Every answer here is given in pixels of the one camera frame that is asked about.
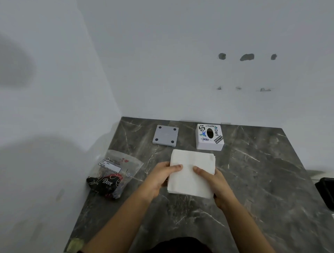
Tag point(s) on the white tissue box with stickers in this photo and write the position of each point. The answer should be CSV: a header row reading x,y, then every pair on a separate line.
x,y
210,137

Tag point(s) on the black object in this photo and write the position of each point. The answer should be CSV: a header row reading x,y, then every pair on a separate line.
x,y
325,191

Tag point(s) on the person's right forearm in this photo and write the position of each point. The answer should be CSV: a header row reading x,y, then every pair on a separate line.
x,y
248,229

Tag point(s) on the clear plastic bag of chocolates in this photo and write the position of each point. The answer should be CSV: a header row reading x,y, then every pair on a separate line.
x,y
112,175

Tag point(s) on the person's left forearm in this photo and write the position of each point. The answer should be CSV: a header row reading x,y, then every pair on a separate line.
x,y
114,224

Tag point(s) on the person's left thumb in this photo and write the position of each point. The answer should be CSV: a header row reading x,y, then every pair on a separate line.
x,y
174,169

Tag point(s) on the person's left hand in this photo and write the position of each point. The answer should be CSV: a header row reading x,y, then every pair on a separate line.
x,y
156,178

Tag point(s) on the person's right hand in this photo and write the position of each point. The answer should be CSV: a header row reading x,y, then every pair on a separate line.
x,y
218,186

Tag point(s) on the grey square box lid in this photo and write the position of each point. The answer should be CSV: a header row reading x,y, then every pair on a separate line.
x,y
165,135

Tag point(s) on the person's right thumb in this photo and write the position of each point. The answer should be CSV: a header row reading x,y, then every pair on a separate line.
x,y
200,174

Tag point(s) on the stack of white paper napkins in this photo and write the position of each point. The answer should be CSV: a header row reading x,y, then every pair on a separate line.
x,y
192,173

